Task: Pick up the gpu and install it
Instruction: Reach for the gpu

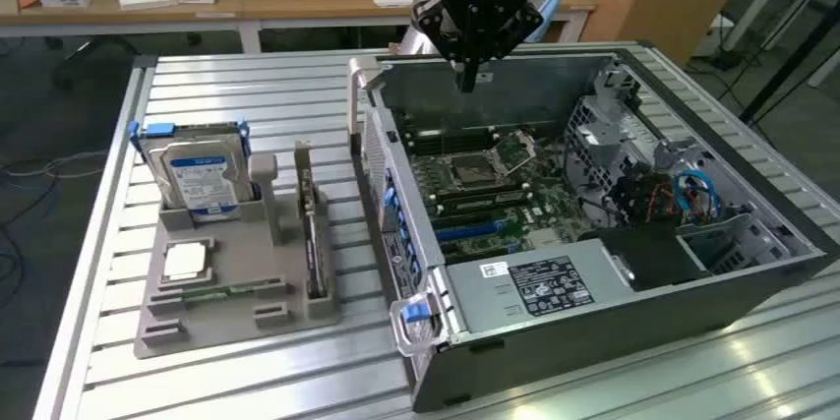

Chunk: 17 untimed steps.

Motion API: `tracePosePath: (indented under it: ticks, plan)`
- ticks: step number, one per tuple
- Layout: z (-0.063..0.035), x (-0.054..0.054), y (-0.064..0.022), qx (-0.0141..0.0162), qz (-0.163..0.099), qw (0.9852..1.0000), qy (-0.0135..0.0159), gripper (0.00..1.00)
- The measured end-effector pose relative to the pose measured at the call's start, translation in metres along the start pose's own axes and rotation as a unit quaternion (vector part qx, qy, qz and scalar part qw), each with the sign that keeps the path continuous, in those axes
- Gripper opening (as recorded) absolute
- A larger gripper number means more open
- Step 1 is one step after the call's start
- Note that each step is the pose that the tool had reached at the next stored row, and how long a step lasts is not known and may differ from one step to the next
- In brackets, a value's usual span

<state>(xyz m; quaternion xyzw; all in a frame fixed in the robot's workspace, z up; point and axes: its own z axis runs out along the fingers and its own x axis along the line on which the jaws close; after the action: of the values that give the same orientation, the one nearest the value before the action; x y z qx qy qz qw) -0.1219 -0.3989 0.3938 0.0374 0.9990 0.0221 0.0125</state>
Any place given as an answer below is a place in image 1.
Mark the graphics card with metal bracket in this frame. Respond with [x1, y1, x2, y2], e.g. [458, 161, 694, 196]
[294, 139, 334, 301]

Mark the wooden desk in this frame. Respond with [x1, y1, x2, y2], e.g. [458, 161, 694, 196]
[0, 0, 599, 53]

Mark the metal drive cage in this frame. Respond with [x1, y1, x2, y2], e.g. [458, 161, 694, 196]
[560, 68, 666, 195]

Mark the metal socket cover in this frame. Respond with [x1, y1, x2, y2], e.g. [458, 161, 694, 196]
[491, 129, 542, 180]

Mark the white bin with red dot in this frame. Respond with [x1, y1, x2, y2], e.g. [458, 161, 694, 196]
[692, 14, 736, 60]

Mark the CPU socket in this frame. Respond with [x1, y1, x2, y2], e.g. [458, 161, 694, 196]
[446, 151, 502, 186]

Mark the black installed RAM stick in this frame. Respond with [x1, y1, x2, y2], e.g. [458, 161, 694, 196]
[434, 186, 532, 213]

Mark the green motherboard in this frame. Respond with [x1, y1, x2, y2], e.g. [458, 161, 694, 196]
[398, 112, 596, 264]

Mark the blue expansion slot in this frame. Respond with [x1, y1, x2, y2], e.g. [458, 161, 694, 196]
[432, 221, 502, 240]

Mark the hard disk in blue caddy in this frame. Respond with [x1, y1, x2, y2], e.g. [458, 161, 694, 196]
[127, 119, 255, 224]

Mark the black office chair base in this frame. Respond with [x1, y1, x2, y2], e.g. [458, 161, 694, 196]
[44, 35, 143, 91]

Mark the metal disk bay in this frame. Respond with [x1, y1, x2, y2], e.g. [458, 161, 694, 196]
[675, 208, 794, 277]

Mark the grey parts rack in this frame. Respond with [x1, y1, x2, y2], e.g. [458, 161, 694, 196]
[134, 151, 344, 360]

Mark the grey power supply unit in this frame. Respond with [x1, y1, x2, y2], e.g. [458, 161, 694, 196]
[444, 237, 636, 335]

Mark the silver CPU chip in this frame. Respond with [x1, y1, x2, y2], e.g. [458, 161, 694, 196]
[162, 244, 211, 279]

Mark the black open PC case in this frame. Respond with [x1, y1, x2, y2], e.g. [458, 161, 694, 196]
[346, 40, 840, 414]

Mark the green RAM stick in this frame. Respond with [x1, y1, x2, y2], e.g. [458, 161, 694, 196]
[156, 279, 282, 299]

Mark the orange wire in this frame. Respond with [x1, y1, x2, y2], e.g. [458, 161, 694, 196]
[646, 182, 679, 224]

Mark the blue wire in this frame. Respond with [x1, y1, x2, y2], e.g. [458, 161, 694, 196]
[674, 168, 724, 224]

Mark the white desk frame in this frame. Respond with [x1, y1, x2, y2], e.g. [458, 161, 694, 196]
[724, 0, 840, 88]

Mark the black air duct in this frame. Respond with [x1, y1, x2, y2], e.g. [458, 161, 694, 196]
[602, 228, 712, 292]

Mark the white floor cable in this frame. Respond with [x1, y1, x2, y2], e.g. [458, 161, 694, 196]
[0, 148, 108, 181]

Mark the blue floor cable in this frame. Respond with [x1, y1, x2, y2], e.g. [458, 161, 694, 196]
[0, 163, 62, 368]

